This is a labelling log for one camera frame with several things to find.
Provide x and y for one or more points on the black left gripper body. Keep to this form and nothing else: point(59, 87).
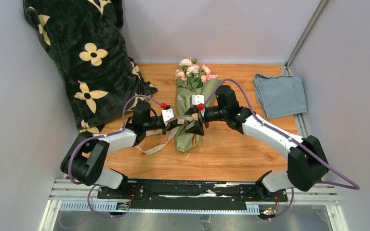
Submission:
point(166, 128)

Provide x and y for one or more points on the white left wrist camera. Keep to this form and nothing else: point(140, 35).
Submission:
point(168, 115)

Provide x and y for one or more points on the aluminium frame rails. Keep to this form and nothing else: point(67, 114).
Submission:
point(223, 155)

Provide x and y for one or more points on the light blue denim cloth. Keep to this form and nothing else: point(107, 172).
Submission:
point(280, 96)

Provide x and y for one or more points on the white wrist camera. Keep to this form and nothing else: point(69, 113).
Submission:
point(196, 99)
point(168, 115)

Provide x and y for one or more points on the black floral plush blanket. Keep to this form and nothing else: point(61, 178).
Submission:
point(84, 39)

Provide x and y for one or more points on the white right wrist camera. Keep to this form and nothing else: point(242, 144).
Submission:
point(196, 99)

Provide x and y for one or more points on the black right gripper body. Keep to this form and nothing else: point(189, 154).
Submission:
point(199, 124)

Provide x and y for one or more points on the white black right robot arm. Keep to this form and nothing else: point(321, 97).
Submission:
point(305, 156)

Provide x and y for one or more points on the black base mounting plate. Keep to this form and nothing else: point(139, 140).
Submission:
point(190, 195)

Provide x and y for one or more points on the pink fake flower bunch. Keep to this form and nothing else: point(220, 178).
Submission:
point(191, 76)

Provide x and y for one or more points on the peach green wrapping paper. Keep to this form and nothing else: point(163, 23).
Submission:
point(186, 141)

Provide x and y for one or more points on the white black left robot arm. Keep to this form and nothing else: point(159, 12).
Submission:
point(85, 161)

